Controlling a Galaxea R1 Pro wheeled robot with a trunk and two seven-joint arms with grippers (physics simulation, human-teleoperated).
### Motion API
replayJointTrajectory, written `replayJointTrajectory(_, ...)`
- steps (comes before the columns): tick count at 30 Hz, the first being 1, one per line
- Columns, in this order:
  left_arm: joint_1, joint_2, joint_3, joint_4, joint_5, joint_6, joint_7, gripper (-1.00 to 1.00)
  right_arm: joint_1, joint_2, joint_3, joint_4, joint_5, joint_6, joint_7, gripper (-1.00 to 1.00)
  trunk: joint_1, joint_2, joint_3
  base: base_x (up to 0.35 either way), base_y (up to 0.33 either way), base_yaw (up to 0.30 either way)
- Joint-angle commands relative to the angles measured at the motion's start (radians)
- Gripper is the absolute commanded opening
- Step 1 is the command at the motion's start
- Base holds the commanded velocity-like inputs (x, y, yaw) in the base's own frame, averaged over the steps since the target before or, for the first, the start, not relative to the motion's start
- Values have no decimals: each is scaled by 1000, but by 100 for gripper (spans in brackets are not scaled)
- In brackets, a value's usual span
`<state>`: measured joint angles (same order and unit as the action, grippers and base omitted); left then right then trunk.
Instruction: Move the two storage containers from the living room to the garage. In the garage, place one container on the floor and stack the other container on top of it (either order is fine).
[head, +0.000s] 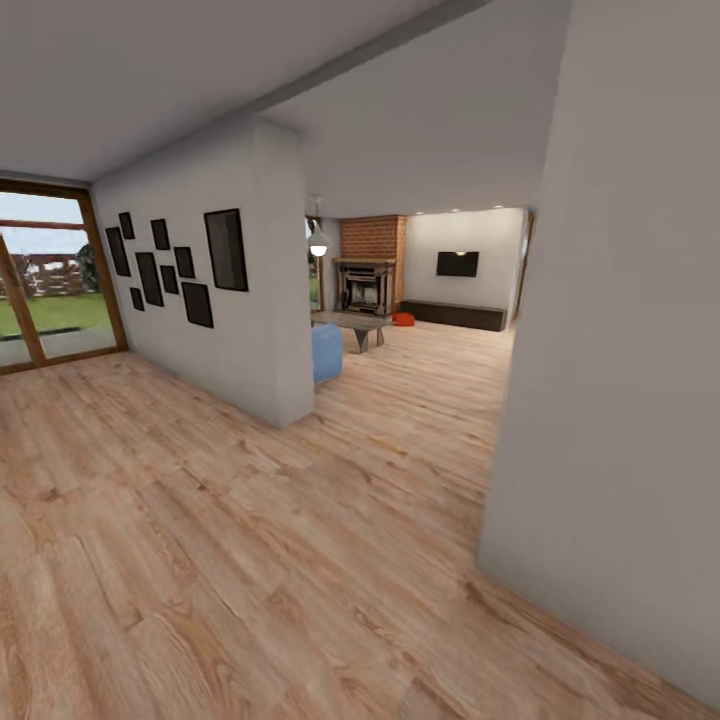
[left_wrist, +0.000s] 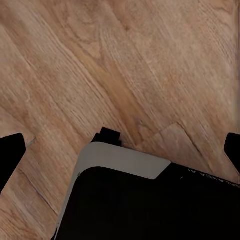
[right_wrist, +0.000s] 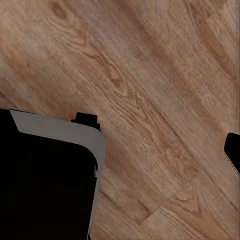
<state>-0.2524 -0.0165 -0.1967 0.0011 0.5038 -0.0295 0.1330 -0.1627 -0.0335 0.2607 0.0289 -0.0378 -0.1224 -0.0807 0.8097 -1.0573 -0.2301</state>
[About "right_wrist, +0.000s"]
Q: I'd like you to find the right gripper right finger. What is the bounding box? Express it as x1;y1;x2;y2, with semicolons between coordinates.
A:
224;133;240;173

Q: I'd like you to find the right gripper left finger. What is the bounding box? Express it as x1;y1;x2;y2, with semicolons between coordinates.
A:
0;133;26;193

